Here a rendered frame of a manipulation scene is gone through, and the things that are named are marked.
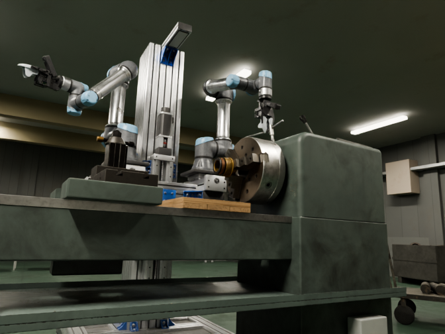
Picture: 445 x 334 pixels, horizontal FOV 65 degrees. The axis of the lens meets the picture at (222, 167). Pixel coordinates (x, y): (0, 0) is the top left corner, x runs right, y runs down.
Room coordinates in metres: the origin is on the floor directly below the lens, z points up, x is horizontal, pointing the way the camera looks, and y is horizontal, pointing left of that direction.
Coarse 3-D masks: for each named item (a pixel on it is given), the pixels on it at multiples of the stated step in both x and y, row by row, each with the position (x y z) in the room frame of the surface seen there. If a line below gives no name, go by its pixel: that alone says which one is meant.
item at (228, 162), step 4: (216, 160) 1.56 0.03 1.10; (220, 160) 1.53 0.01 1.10; (224, 160) 1.54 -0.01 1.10; (228, 160) 1.54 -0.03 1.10; (232, 160) 1.55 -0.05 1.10; (216, 164) 1.58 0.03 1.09; (220, 164) 1.53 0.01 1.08; (224, 164) 1.53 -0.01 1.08; (228, 164) 1.54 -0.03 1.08; (232, 164) 1.55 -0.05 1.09; (216, 168) 1.58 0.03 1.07; (220, 168) 1.53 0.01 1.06; (224, 168) 1.54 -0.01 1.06; (228, 168) 1.54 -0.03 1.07; (232, 168) 1.54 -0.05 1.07; (216, 172) 1.55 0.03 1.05; (220, 172) 1.54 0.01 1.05; (224, 172) 1.54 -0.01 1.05; (228, 172) 1.55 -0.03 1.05; (232, 172) 1.55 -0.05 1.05; (224, 176) 1.60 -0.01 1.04; (228, 176) 1.57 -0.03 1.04
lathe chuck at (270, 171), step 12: (240, 144) 1.65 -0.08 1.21; (252, 144) 1.56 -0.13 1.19; (264, 144) 1.54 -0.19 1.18; (240, 156) 1.65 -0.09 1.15; (276, 156) 1.54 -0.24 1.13; (252, 168) 1.56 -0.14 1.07; (264, 168) 1.49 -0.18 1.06; (276, 168) 1.53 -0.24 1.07; (252, 180) 1.56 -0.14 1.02; (264, 180) 1.51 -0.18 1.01; (276, 180) 1.54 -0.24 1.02; (252, 192) 1.56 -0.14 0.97; (264, 192) 1.55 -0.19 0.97
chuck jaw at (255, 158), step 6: (252, 156) 1.49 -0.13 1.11; (258, 156) 1.51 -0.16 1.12; (264, 156) 1.51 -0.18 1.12; (234, 162) 1.54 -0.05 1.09; (240, 162) 1.54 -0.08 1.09; (246, 162) 1.53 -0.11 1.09; (252, 162) 1.50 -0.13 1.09; (258, 162) 1.51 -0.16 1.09; (234, 168) 1.55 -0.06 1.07; (240, 168) 1.56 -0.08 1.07; (246, 168) 1.57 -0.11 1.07
